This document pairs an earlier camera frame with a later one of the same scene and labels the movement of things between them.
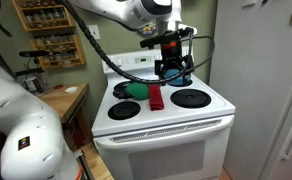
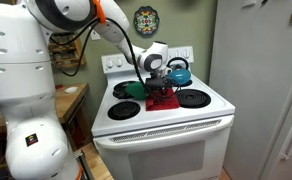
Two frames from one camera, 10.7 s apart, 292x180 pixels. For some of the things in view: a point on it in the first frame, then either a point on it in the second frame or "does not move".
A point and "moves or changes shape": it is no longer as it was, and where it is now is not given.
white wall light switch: [94, 31] does not move
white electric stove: [145, 132] does not move
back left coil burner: [119, 91] does not move
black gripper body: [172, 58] -> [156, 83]
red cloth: [156, 97] moves or changes shape
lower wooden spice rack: [64, 51] does not move
